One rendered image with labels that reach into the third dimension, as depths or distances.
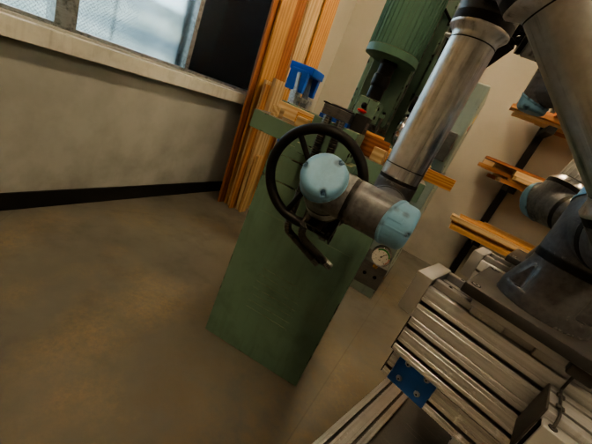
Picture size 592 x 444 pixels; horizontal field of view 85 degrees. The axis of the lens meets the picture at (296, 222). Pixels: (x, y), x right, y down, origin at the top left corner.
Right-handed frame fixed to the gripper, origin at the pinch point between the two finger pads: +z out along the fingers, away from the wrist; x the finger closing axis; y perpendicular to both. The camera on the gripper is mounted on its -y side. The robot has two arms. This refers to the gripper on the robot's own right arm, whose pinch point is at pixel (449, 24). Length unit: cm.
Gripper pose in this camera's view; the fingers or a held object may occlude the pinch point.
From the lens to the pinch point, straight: 115.4
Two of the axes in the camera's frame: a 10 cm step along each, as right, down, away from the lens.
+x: -4.9, 7.2, -4.9
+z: -8.7, -4.5, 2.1
